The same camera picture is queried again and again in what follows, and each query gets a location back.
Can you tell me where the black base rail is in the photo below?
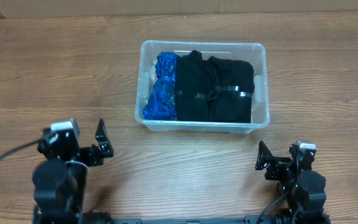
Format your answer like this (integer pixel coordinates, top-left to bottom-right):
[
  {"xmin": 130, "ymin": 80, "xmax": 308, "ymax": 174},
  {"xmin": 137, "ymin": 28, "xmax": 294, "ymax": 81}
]
[{"xmin": 104, "ymin": 214, "xmax": 331, "ymax": 224}]

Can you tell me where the sparkly blue knit garment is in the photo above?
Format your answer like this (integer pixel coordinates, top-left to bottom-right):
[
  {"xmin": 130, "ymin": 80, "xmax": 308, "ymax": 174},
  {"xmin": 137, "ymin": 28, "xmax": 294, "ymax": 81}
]
[{"xmin": 143, "ymin": 52, "xmax": 178, "ymax": 120}]

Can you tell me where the clear plastic storage bin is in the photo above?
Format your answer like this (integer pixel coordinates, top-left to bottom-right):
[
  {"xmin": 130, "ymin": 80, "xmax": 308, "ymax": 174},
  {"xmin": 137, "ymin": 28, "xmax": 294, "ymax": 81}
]
[{"xmin": 135, "ymin": 40, "xmax": 270, "ymax": 134}]

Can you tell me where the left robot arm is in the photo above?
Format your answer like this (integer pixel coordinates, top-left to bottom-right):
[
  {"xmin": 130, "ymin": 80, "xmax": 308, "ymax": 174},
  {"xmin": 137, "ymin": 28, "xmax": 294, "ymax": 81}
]
[{"xmin": 32, "ymin": 118, "xmax": 114, "ymax": 224}]

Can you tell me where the black garment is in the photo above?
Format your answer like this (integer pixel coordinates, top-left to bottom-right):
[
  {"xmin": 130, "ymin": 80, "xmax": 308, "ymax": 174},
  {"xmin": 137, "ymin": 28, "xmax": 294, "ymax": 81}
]
[
  {"xmin": 208, "ymin": 56, "xmax": 255, "ymax": 123},
  {"xmin": 175, "ymin": 50, "xmax": 214, "ymax": 121}
]

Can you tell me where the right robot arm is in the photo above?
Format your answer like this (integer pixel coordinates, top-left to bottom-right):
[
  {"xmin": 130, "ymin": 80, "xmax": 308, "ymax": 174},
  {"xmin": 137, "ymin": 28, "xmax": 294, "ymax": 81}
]
[{"xmin": 255, "ymin": 140, "xmax": 331, "ymax": 223}]

